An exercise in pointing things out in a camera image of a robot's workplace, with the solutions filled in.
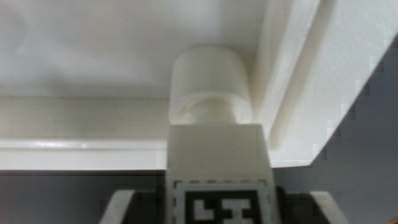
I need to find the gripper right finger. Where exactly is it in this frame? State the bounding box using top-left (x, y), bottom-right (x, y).
top-left (310, 191), bottom-right (350, 224)

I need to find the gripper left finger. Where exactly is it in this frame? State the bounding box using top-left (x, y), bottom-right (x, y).
top-left (98, 189), bottom-right (135, 224)

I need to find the white leg with tag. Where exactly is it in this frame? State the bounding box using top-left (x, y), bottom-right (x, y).
top-left (166, 100), bottom-right (281, 224)

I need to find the white square tabletop part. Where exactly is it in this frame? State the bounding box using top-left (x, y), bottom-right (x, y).
top-left (0, 0), bottom-right (398, 171)

